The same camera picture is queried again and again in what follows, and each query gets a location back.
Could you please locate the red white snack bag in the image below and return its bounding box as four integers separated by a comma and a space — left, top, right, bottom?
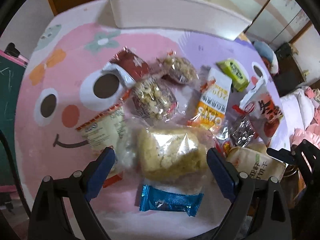
232, 77, 283, 146

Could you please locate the blue plush cushion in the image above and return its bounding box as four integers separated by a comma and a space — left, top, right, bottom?
253, 41, 279, 76

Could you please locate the pink cartoon table mat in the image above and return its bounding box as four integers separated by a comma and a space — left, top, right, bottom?
15, 0, 268, 239

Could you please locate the clear nut cluster pack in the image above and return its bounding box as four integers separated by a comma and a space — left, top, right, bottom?
157, 50, 199, 85
131, 77, 178, 121

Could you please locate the white plastic storage bin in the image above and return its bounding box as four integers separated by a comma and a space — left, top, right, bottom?
110, 0, 252, 41

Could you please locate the blue foil snack packet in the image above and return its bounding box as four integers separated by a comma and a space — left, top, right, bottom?
139, 185, 204, 217

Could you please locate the green chalkboard pink frame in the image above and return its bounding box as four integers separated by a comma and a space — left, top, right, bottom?
0, 51, 25, 193

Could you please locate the orange white oats packet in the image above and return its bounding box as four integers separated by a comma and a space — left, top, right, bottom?
189, 68, 232, 131

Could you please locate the dark red foil snack packet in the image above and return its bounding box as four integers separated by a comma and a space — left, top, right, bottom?
102, 47, 151, 88

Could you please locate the large clear rice cracker pack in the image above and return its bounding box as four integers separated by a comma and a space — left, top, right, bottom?
137, 125, 215, 195

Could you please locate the cream cracker packet red edge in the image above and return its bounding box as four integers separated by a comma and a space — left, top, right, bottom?
76, 104, 128, 188

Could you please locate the green wrapped candy packet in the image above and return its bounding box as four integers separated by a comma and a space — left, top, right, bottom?
216, 59, 249, 92

